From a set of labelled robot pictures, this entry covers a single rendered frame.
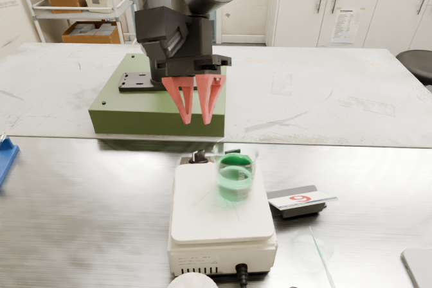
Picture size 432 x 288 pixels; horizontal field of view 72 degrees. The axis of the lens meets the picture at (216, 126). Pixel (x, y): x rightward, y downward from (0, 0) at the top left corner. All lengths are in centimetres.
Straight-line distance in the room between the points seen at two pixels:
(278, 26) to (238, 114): 216
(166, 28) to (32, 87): 59
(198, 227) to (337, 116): 45
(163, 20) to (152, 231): 29
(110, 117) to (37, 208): 20
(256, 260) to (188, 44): 29
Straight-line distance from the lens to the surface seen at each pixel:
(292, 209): 47
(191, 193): 39
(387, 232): 53
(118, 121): 62
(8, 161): 66
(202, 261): 39
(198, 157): 47
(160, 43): 37
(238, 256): 38
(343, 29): 293
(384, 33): 309
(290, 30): 282
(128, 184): 54
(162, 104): 61
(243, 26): 337
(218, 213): 37
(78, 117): 73
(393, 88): 89
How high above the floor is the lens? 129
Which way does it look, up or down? 38 degrees down
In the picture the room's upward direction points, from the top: straight up
